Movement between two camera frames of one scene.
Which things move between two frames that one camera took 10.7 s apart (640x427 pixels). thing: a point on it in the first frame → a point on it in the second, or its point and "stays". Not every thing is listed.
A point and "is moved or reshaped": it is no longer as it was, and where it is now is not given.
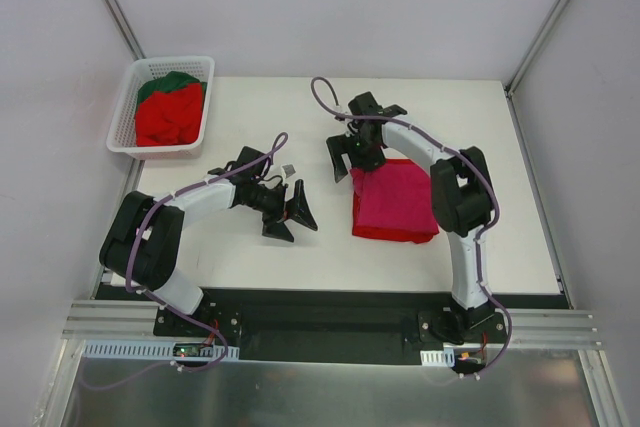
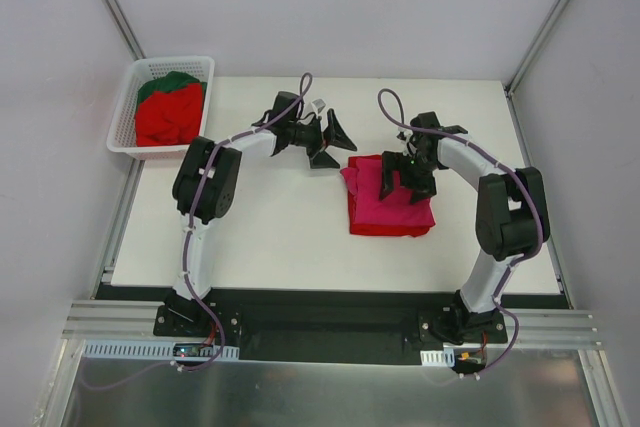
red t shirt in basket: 170,117 stays
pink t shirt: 394,196 stays
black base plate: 336,324 stays
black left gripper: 282,207 → 322,136
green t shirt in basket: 167,83 stays
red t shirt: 414,236 is moved or reshaped
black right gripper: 356,142 → 407,180
